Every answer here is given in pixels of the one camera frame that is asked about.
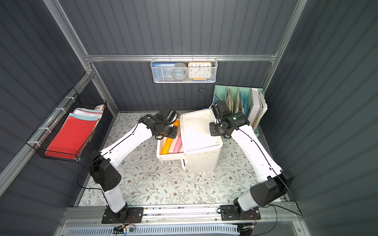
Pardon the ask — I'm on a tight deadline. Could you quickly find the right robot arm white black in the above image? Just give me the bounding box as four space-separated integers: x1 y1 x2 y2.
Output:
209 101 293 214

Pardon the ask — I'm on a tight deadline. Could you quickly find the grey tape roll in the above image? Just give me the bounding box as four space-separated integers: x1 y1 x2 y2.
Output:
171 63 188 81

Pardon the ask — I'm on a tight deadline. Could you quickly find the white vented cable duct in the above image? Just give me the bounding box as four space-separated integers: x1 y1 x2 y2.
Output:
63 224 240 236

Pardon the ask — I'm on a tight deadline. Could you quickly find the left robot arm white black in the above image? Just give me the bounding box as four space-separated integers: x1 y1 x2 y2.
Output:
89 107 178 218

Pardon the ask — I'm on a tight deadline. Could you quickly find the white pulled out drawer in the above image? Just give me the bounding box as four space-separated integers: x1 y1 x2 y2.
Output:
156 120 186 162

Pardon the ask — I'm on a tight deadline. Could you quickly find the blue box in basket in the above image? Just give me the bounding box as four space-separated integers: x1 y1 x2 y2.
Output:
151 62 176 83

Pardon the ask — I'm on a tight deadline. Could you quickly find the black wire side basket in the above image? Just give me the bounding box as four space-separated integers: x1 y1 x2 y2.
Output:
27 89 107 162

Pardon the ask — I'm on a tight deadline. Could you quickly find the mint green file organizer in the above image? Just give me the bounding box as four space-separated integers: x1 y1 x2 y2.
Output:
213 85 259 136

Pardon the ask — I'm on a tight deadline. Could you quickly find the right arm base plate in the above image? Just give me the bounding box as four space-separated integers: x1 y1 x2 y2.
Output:
217 205 261 221

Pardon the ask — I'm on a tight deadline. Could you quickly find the yellow alarm clock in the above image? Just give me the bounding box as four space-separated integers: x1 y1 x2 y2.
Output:
188 62 212 80

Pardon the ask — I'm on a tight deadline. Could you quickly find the red paper folder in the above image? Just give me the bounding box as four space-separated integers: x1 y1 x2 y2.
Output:
47 113 100 154

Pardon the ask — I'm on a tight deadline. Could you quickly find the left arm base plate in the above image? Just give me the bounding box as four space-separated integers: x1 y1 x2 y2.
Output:
101 206 144 225

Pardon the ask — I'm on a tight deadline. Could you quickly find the pink toy microphone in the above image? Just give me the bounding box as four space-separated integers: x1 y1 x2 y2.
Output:
173 131 182 153

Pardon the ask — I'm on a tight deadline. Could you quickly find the white plastic drawer cabinet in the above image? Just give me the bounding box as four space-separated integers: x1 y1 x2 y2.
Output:
180 108 223 174

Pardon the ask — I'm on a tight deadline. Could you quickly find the white wire wall basket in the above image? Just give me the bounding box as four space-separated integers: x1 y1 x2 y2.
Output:
150 56 218 83

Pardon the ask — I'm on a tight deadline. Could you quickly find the orange toy microphone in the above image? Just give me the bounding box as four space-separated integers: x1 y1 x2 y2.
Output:
161 120 180 155

